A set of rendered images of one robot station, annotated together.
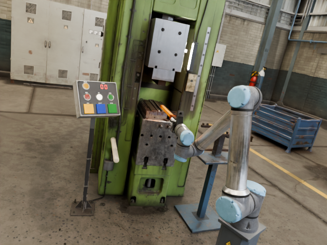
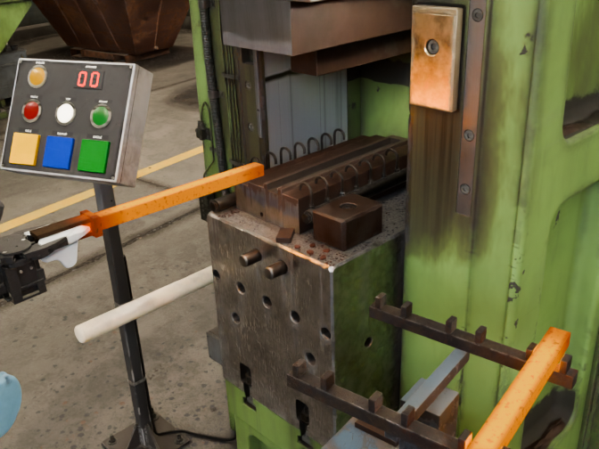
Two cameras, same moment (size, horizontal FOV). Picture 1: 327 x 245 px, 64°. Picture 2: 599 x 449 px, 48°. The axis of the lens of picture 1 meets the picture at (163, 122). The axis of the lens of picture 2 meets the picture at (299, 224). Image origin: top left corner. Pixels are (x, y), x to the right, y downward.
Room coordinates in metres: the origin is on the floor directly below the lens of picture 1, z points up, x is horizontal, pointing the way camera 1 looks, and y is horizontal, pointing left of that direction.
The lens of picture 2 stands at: (1.79, -1.12, 1.51)
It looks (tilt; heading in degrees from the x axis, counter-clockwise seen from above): 25 degrees down; 64
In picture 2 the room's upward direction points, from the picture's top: 2 degrees counter-clockwise
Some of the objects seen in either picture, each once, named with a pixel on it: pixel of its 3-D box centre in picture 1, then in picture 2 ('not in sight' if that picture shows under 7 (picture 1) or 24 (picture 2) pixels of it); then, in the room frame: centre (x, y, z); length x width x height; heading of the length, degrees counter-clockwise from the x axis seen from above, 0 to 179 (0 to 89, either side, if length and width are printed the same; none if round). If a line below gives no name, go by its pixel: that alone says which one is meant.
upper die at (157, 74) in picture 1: (158, 71); (332, 10); (2.51, 0.14, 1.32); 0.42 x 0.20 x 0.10; 17
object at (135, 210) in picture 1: (141, 206); not in sight; (2.27, 0.06, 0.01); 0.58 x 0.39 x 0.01; 107
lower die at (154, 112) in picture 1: (152, 108); (334, 175); (2.51, 0.14, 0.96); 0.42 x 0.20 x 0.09; 17
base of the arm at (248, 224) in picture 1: (244, 216); not in sight; (1.43, -0.60, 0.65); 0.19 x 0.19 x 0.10
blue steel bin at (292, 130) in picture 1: (281, 125); not in sight; (5.60, -2.54, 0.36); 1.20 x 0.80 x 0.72; 31
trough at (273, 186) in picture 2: (154, 105); (342, 162); (2.52, 0.11, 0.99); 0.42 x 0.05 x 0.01; 17
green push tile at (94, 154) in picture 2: (112, 108); (94, 156); (2.04, 0.43, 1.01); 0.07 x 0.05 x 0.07; 132
